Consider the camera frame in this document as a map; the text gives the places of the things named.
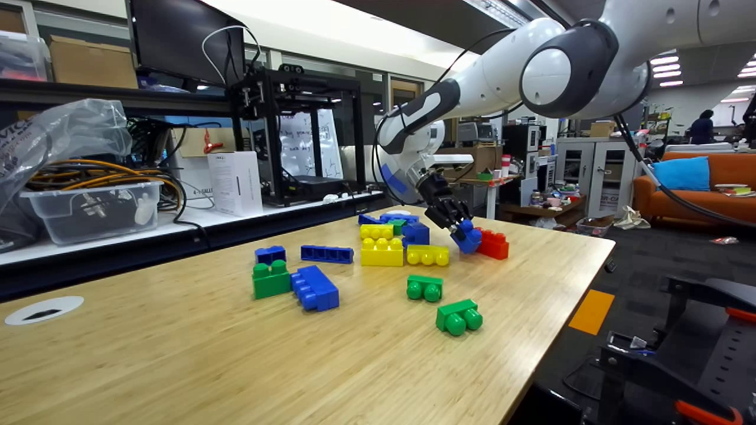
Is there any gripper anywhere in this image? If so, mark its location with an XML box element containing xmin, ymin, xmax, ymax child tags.
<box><xmin>415</xmin><ymin>169</ymin><xmax>474</xmax><ymax>234</ymax></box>

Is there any red toy block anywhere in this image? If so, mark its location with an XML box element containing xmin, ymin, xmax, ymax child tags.
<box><xmin>476</xmin><ymin>228</ymin><xmax>510</xmax><ymax>260</ymax></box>

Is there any large yellow toy block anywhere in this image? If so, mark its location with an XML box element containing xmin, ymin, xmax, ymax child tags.
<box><xmin>360</xmin><ymin>237</ymin><xmax>405</xmax><ymax>267</ymax></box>

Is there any long blue toy block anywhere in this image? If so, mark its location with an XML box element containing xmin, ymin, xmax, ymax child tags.
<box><xmin>300</xmin><ymin>244</ymin><xmax>355</xmax><ymax>264</ymax></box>

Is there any large blue toy block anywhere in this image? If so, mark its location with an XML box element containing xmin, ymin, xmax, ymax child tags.
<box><xmin>290</xmin><ymin>264</ymin><xmax>341</xmax><ymax>312</ymax></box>

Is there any small blue toy block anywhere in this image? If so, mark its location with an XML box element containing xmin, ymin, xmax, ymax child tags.
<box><xmin>255</xmin><ymin>246</ymin><xmax>288</xmax><ymax>266</ymax></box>

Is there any large green toy block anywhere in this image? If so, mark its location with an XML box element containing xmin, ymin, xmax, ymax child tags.
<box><xmin>252</xmin><ymin>259</ymin><xmax>292</xmax><ymax>300</ymax></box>

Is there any white cabinet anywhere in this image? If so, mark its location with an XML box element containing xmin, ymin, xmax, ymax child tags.
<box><xmin>555</xmin><ymin>136</ymin><xmax>640</xmax><ymax>219</ymax></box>

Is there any white bag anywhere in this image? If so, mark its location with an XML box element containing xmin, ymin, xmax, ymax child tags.
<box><xmin>613</xmin><ymin>205</ymin><xmax>651</xmax><ymax>231</ymax></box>

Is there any white carton box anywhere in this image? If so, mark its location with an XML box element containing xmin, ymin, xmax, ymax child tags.
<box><xmin>207</xmin><ymin>151</ymin><xmax>265</xmax><ymax>218</ymax></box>

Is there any blue cushion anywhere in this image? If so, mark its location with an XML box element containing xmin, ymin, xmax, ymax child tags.
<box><xmin>652</xmin><ymin>156</ymin><xmax>712</xmax><ymax>192</ymax></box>

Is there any orange sofa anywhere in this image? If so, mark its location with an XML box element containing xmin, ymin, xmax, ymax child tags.
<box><xmin>631</xmin><ymin>152</ymin><xmax>756</xmax><ymax>226</ymax></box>

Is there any person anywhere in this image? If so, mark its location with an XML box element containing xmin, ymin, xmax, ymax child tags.
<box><xmin>689</xmin><ymin>109</ymin><xmax>716</xmax><ymax>146</ymax></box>

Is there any black stand with orange parts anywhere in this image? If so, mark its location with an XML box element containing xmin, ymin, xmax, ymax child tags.
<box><xmin>595</xmin><ymin>274</ymin><xmax>756</xmax><ymax>425</ymax></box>

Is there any black monitor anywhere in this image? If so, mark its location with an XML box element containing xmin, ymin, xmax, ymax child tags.
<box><xmin>126</xmin><ymin>0</ymin><xmax>246</xmax><ymax>90</ymax></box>

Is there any black shelf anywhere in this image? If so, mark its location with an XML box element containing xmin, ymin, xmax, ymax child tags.
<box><xmin>0</xmin><ymin>77</ymin><xmax>238</xmax><ymax>120</ymax></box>

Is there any clear plastic container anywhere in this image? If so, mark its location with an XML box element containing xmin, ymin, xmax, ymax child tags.
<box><xmin>19</xmin><ymin>179</ymin><xmax>165</xmax><ymax>246</ymax></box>

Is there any clear plastic bag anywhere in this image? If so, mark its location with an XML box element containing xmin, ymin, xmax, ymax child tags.
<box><xmin>0</xmin><ymin>98</ymin><xmax>133</xmax><ymax>214</ymax></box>

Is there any clear storage bin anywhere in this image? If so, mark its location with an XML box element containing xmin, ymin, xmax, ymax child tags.
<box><xmin>0</xmin><ymin>30</ymin><xmax>52</xmax><ymax>82</ymax></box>

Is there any black frame 3d printer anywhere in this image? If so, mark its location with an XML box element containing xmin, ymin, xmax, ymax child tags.
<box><xmin>227</xmin><ymin>63</ymin><xmax>368</xmax><ymax>208</ymax></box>

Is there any bundle of orange cables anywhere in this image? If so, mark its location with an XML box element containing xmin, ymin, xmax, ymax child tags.
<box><xmin>27</xmin><ymin>158</ymin><xmax>184</xmax><ymax>211</ymax></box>

